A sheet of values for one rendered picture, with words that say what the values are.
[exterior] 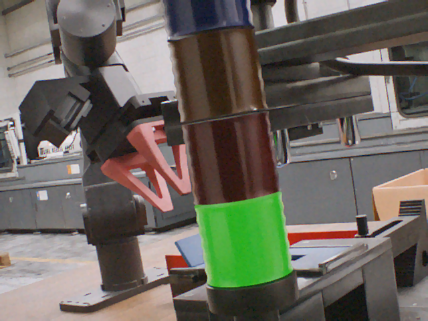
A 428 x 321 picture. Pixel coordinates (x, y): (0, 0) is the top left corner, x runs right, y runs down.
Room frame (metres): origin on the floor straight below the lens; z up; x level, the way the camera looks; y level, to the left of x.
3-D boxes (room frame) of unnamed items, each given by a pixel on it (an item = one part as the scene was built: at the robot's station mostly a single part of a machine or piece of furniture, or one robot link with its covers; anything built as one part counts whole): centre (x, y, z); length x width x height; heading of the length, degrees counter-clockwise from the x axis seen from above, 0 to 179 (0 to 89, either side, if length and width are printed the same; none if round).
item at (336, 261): (0.56, -0.09, 0.98); 0.07 x 0.01 x 0.03; 140
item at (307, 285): (0.58, -0.05, 0.98); 0.20 x 0.10 x 0.01; 140
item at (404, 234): (0.72, -0.17, 0.95); 0.15 x 0.03 x 0.10; 140
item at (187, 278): (0.62, 0.03, 0.98); 0.07 x 0.02 x 0.01; 50
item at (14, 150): (9.12, 2.65, 1.27); 0.23 x 0.18 x 0.38; 137
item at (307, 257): (0.61, -0.03, 1.00); 0.15 x 0.07 x 0.03; 50
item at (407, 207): (0.77, -0.21, 0.95); 0.06 x 0.03 x 0.09; 140
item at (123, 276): (0.96, 0.16, 0.94); 0.20 x 0.07 x 0.08; 140
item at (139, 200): (0.95, 0.15, 1.00); 0.09 x 0.06 x 0.06; 100
